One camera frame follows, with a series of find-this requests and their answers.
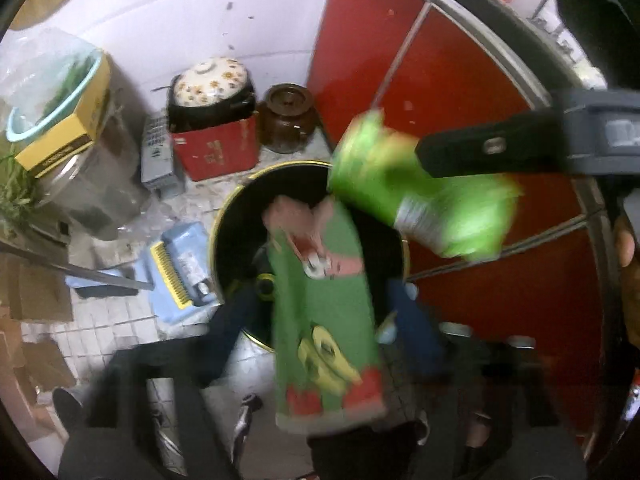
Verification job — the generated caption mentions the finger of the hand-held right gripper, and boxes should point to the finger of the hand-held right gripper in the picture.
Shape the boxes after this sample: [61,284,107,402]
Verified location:
[416,106,569,179]

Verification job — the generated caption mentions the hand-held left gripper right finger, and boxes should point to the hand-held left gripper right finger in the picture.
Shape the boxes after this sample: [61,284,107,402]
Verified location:
[389,280,551,461]

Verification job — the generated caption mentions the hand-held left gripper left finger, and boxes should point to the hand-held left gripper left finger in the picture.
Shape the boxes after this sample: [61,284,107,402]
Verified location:
[100,285,273,461]

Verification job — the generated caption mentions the tall green snack packet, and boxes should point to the tall green snack packet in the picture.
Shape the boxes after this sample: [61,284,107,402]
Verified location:
[262,194,388,436]

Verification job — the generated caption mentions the black trash bin gold rim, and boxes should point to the black trash bin gold rim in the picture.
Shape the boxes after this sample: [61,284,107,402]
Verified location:
[209,160,412,356]

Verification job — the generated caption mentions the green wrapper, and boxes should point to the green wrapper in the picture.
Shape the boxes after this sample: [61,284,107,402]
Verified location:
[327,110,523,262]

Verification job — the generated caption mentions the person's right hand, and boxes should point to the person's right hand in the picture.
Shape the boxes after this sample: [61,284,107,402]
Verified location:
[615,214,640,347]

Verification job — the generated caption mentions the red cabinet doors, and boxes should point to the red cabinet doors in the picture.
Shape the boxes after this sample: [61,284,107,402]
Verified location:
[306,0,640,466]

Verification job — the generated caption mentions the blue dustpan with yellow comb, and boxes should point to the blue dustpan with yellow comb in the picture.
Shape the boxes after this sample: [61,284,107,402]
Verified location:
[149,222,223,325]

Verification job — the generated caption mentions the red box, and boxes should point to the red box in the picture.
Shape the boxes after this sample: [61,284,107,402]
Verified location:
[171,114,262,182]

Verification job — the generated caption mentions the grey remote-like box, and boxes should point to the grey remote-like box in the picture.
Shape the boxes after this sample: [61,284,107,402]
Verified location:
[140,114,187,199]

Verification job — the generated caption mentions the brown ceramic jar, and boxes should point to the brown ceramic jar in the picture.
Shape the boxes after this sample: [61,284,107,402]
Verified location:
[257,82,319,154]

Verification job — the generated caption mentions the large steel pot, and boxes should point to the large steel pot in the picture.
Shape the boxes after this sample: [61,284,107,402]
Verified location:
[35,60,148,242]

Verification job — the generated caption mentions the stack of cardboard boxes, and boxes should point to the stack of cardboard boxes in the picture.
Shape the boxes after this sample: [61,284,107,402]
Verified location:
[0,252,78,403]

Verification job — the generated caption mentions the black pot with floral lid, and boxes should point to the black pot with floral lid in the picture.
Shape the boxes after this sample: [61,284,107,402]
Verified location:
[166,57,257,133]

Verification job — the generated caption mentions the green plant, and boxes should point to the green plant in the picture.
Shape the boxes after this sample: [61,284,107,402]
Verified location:
[0,152,43,233]

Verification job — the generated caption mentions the yellow cardboard box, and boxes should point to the yellow cardboard box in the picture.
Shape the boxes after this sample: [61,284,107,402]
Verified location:
[14,51,114,177]

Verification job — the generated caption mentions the teal basin with greens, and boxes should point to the teal basin with greens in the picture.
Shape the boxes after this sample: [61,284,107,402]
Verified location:
[6,35,103,143]

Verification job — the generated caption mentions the clear plastic bag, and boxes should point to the clear plastic bag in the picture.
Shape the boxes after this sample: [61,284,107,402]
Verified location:
[0,27,101,126]

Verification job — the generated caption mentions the metal broom handle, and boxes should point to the metal broom handle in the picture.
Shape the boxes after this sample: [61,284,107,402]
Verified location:
[0,239,155,292]

